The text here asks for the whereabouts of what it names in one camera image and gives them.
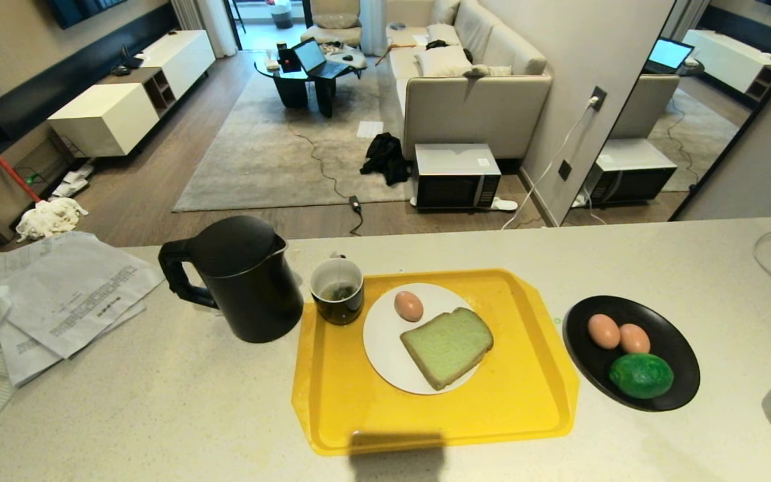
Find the brown egg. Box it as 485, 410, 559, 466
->
394, 291, 424, 323
587, 313, 622, 350
619, 323, 652, 355

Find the dark mug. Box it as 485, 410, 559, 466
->
309, 257, 365, 327

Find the green bread slice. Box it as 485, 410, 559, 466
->
400, 307, 495, 392

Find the black electric kettle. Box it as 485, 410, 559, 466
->
158, 215, 305, 344

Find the black clothing heap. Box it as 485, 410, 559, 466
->
359, 132, 413, 187

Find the microwave oven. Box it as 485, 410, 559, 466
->
412, 143, 502, 210

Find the white round plate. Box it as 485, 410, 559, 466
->
363, 283, 481, 396

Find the grey rug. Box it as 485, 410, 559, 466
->
172, 63, 418, 213

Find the beige sofa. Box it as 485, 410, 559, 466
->
386, 0, 552, 161

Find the black coffee table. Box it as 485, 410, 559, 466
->
254, 50, 368, 119

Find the white cushion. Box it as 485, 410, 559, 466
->
415, 45, 474, 78

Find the open laptop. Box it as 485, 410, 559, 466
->
292, 37, 351, 80

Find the yellow plastic tray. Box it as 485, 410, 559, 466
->
291, 268, 580, 457

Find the beige armchair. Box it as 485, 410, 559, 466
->
299, 0, 363, 48

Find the white low cabinet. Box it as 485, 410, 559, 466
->
47, 29, 216, 158

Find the printed paper sheet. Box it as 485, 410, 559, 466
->
0, 232, 165, 359
0, 301, 147, 388

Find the black oval dish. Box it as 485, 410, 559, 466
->
563, 295, 701, 412

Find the black power cable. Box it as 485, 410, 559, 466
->
288, 120, 365, 237

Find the white charging cable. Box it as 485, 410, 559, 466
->
501, 98, 599, 231

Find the large wall mirror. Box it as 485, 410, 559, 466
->
560, 0, 771, 228

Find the red handled mop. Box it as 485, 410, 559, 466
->
0, 110, 89, 243

